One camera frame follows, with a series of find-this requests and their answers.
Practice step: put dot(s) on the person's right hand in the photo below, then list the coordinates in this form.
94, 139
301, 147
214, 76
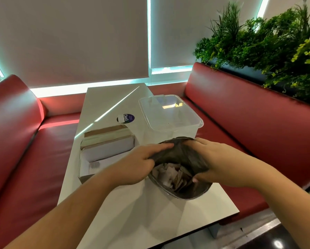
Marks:
230, 167

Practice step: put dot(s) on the person's left hand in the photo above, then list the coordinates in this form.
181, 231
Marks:
130, 167

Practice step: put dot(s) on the person's left fingers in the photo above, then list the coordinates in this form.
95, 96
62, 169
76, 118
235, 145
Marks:
155, 149

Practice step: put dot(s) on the person's right thumb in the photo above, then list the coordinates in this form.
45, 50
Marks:
202, 176

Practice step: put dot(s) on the dark plastic bag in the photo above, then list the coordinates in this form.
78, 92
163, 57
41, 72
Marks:
171, 154

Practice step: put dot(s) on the person's left forearm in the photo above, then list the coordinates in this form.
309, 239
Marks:
74, 212

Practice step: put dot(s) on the person's right forearm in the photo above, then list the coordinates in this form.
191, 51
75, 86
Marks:
292, 204

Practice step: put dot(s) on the crumpled paper scraps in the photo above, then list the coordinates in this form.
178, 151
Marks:
174, 176

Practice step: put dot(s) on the clear plastic storage container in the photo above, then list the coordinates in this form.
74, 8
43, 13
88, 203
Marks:
167, 114

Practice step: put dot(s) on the round dark sticker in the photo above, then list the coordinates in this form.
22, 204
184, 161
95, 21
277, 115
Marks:
125, 118

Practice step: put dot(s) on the stack of white cards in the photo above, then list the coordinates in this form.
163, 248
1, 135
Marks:
108, 138

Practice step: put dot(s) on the white cardboard box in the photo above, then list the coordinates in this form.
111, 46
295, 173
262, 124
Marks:
105, 154

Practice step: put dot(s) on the red leather booth sofa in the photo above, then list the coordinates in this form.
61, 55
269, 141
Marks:
248, 119
17, 142

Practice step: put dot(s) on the narrow grey roller blind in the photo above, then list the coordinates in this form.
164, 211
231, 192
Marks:
196, 25

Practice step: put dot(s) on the wide grey roller blind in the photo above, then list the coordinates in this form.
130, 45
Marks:
66, 36

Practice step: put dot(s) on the green artificial plants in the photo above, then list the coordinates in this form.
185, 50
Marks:
274, 41

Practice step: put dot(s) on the white window frame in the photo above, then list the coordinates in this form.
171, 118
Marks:
167, 75

